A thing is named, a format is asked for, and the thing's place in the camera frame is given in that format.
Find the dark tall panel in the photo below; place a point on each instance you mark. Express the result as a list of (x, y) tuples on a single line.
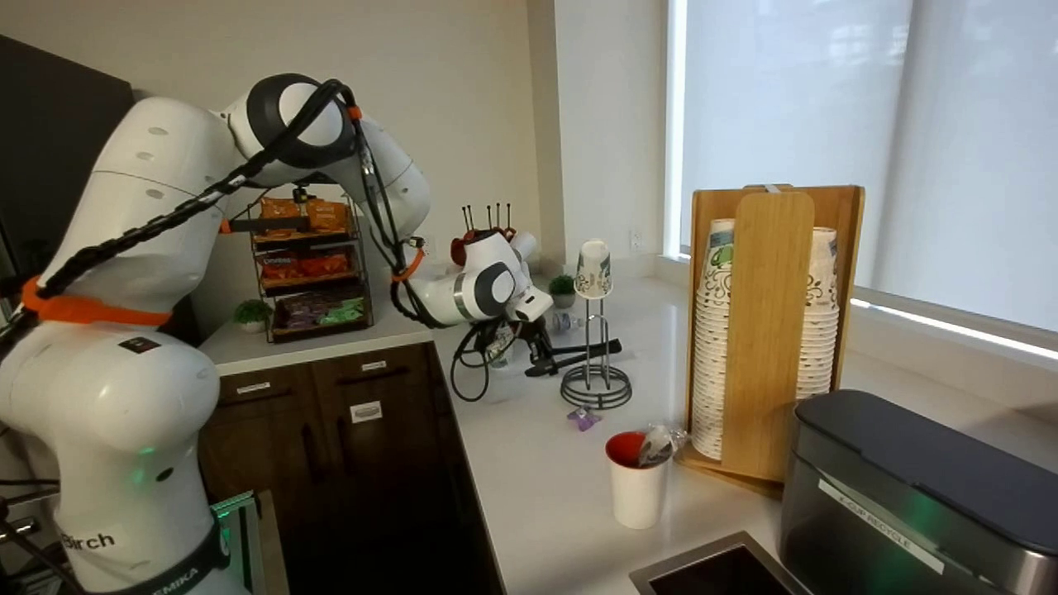
[(50, 144)]

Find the white cabinet label sticker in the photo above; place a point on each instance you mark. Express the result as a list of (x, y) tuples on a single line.
[(365, 411)]

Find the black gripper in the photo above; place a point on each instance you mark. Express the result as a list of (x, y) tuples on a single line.
[(539, 319)]

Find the small purple object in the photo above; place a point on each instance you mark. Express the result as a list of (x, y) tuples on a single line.
[(583, 417)]

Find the tea bag rack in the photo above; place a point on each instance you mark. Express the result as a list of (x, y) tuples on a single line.
[(317, 276)]

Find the mug tree with red mugs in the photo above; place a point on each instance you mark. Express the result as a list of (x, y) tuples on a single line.
[(483, 219)]

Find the countertop sink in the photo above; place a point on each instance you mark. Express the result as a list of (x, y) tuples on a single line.
[(716, 574)]

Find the small green potted plant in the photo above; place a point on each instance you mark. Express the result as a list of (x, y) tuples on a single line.
[(252, 315), (562, 287)]

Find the black tongs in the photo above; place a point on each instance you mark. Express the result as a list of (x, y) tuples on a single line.
[(583, 355)]

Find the dark wooden cabinet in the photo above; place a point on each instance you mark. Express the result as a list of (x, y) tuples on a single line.
[(331, 475)]

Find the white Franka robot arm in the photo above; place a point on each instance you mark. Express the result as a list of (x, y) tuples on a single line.
[(122, 417)]

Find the white window blind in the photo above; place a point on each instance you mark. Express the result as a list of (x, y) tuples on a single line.
[(880, 133)]

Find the black countertop appliance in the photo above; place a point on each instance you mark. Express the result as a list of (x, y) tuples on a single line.
[(914, 497)]

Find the wooden cup dispenser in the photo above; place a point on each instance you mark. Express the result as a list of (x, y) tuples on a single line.
[(764, 331)]

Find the white mug red inside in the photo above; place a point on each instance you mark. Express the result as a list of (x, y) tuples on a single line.
[(637, 497)]

